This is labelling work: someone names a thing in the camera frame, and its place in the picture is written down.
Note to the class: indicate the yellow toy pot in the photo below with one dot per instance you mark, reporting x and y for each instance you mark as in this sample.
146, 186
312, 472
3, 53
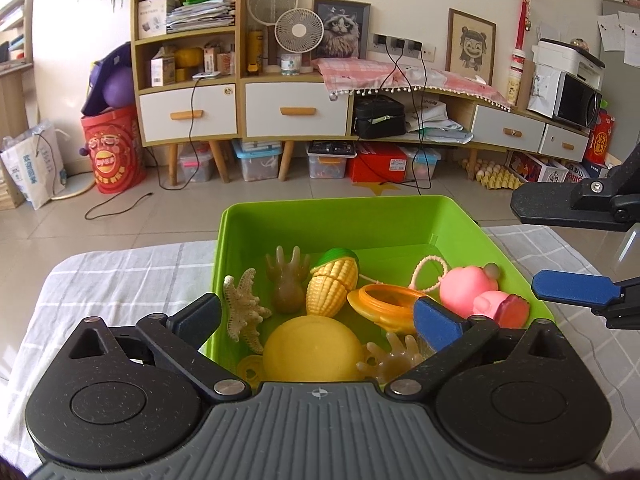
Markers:
310, 350

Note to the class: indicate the red pink toy piece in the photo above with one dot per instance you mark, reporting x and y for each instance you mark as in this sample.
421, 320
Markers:
512, 312

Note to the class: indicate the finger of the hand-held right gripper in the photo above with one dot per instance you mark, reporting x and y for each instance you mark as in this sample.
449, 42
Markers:
570, 287
550, 205

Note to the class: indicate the wooden shelf cabinet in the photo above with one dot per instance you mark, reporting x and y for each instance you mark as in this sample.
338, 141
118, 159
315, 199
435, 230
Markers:
185, 110

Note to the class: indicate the small clear storage bin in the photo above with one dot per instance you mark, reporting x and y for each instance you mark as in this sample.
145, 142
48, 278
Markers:
424, 165

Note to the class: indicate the electric fly swatter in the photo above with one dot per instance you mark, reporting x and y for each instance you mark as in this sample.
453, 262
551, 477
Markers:
272, 0

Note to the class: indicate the wall power outlets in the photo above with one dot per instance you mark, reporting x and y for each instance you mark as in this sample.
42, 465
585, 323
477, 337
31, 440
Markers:
402, 46

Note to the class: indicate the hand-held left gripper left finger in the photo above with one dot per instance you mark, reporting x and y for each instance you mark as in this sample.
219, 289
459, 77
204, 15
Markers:
197, 315

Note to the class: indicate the purple plush toy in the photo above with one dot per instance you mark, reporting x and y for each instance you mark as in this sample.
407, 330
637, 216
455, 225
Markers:
117, 85

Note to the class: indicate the white shopping bag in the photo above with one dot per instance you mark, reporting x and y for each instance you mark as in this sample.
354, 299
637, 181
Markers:
30, 165

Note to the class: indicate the green plastic cookie box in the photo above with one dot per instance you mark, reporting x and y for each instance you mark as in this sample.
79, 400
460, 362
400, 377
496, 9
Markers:
325, 220

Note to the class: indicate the wooden drawer cabinet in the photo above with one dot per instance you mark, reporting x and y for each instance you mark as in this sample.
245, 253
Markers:
295, 110

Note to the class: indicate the framed cartoon picture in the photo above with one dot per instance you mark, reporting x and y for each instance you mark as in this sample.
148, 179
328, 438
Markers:
470, 45

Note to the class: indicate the red printed bucket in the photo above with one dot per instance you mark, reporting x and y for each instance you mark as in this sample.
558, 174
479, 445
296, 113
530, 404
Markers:
112, 155

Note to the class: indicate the framed cat picture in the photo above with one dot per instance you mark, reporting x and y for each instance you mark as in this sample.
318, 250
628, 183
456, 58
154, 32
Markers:
342, 30

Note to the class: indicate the amber rubber octopus toy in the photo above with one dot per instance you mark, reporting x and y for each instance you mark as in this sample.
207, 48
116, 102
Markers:
395, 365
287, 290

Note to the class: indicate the pink toy pig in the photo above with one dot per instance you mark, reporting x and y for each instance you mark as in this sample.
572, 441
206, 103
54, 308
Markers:
462, 287

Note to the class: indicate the yellow toy corn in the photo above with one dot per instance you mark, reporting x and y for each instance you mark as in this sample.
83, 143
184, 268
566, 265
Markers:
327, 290

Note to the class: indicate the white phone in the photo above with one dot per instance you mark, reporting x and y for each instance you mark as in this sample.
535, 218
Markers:
206, 75

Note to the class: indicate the clear bin with pink contents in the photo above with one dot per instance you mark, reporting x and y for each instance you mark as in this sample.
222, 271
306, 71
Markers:
197, 165

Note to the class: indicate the wooden desk shelf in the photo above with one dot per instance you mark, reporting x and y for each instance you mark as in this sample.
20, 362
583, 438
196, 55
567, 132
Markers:
12, 85

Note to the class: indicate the white printer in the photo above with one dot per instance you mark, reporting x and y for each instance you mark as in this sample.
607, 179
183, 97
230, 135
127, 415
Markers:
565, 57

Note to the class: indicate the pile of papers and folders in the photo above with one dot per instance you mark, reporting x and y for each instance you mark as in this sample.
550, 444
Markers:
200, 15

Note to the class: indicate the pink tasselled cloth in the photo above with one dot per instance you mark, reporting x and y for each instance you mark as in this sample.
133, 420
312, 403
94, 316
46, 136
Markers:
350, 72

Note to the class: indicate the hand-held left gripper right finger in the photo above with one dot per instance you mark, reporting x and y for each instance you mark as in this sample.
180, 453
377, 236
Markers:
440, 325

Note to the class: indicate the blue lid storage bin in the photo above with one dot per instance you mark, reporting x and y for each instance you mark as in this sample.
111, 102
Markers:
257, 162

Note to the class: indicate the cartoon printed box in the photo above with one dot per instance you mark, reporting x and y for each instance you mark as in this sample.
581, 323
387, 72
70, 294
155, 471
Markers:
537, 167

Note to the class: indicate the red flat box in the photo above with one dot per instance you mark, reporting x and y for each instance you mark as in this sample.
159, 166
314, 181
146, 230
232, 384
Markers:
377, 165

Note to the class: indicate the clear bin with black top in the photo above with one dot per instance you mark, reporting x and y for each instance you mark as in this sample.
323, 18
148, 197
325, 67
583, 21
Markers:
330, 160

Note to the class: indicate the yellow egg trays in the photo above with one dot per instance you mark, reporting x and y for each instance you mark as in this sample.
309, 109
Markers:
492, 175

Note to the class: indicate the stacked paper cups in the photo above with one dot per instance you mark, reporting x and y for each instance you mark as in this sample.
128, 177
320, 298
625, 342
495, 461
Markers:
515, 80

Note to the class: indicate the beige starfish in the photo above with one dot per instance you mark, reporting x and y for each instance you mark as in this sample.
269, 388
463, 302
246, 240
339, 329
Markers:
242, 305

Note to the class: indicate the black case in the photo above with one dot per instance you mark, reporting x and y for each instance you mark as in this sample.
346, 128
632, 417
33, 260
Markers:
380, 120

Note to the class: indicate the grey checked cloth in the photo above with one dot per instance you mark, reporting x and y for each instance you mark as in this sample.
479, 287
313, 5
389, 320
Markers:
125, 280

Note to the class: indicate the red hanging ornament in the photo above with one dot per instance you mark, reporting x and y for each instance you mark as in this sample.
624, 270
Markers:
522, 5

